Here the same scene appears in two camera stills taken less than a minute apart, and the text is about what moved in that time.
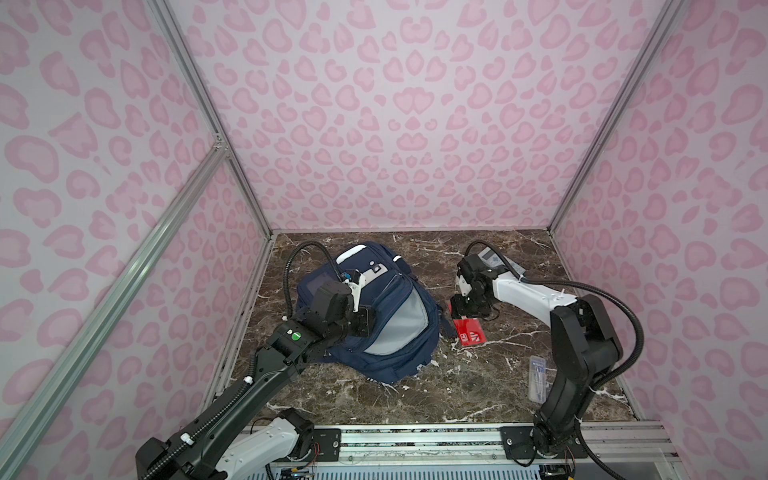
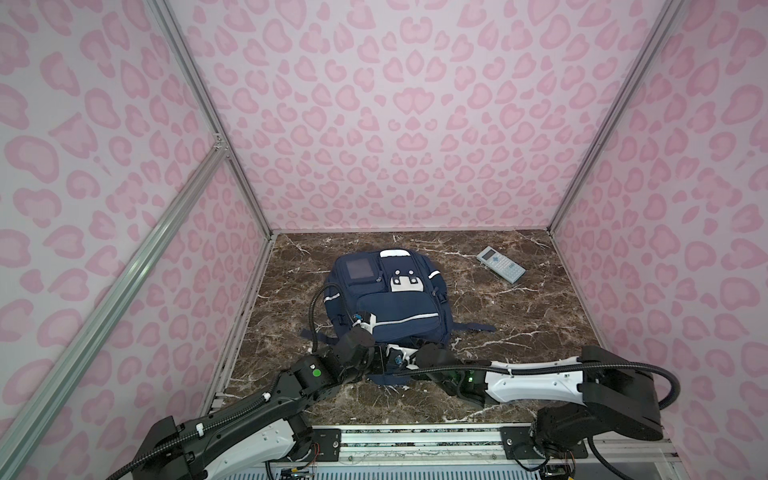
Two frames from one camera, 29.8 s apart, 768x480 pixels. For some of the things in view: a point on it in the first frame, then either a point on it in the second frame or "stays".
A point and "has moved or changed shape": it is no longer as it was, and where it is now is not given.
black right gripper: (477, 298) → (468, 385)
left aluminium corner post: (208, 103) stays
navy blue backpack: (409, 324) has moved or changed shape
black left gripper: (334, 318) → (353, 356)
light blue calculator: (490, 258) stays
